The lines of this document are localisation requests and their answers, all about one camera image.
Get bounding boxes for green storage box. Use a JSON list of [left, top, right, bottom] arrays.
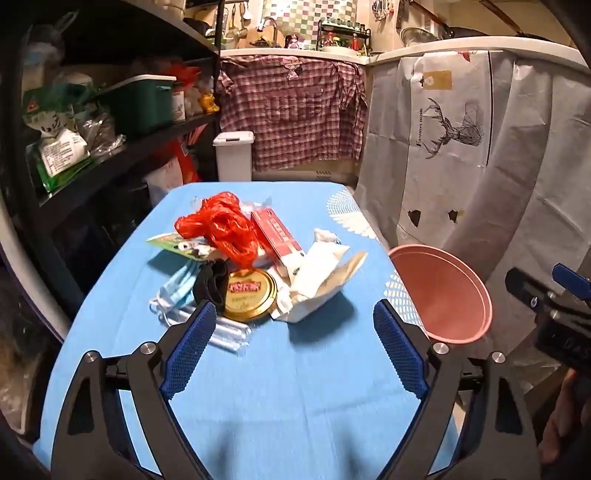
[[95, 74, 177, 139]]

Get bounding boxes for white plastic bag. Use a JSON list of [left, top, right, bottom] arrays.
[[21, 11, 80, 93]]

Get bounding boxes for labelled glass jar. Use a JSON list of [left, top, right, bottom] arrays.
[[172, 83, 187, 124]]

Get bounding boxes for person's right hand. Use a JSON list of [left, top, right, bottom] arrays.
[[538, 369, 591, 467]]

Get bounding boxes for black spice rack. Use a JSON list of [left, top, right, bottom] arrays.
[[317, 18, 373, 52]]

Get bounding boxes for wooden cutting board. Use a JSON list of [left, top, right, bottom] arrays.
[[238, 28, 279, 48]]

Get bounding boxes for blue tablecloth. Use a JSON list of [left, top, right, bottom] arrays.
[[32, 181, 462, 480]]

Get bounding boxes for clear plastic wrapper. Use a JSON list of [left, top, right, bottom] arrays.
[[174, 305, 253, 354]]

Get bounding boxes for cream tissue pack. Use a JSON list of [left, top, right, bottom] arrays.
[[270, 250, 369, 324]]

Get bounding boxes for white deer print sheet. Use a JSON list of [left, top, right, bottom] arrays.
[[355, 48, 513, 264]]

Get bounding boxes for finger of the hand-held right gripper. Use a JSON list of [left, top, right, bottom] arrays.
[[505, 268, 561, 320], [553, 263, 591, 301]]

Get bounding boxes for black shelving rack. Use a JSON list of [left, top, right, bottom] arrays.
[[0, 0, 228, 324]]

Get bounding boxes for black frying pan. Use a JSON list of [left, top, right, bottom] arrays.
[[407, 0, 491, 40]]

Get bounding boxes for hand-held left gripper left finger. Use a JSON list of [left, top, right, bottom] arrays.
[[50, 301, 218, 480]]

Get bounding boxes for gold metal lid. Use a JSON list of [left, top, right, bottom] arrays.
[[223, 268, 278, 321]]

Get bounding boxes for white paper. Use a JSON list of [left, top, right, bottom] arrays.
[[277, 227, 352, 296]]

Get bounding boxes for pink plastic bin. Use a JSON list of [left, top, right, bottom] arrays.
[[388, 245, 494, 343]]

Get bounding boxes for orange plastic bag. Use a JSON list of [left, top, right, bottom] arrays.
[[161, 62, 202, 89]]

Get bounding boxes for white countertop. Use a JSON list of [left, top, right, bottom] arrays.
[[219, 36, 583, 66]]

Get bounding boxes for red cardboard box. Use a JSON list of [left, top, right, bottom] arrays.
[[250, 207, 305, 274]]

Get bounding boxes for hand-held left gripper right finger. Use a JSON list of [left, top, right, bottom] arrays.
[[372, 299, 541, 480]]

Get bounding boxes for red plaid shirt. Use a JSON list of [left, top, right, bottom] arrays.
[[217, 54, 369, 172]]

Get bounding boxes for green snack packet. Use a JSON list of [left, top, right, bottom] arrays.
[[147, 233, 216, 262]]

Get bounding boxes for chrome faucet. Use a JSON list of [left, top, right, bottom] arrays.
[[256, 17, 280, 47]]

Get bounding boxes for black cloth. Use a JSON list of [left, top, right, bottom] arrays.
[[192, 259, 230, 309]]

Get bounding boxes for red printed bag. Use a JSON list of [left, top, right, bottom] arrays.
[[156, 134, 200, 186]]

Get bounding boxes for green food packets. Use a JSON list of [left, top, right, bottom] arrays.
[[23, 85, 95, 193]]

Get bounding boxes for blue face mask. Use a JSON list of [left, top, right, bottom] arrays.
[[148, 262, 205, 325]]

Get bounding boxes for white pedal bin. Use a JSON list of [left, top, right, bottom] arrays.
[[213, 131, 256, 182]]

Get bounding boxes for red plastic bag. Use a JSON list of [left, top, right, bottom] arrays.
[[174, 191, 260, 269]]

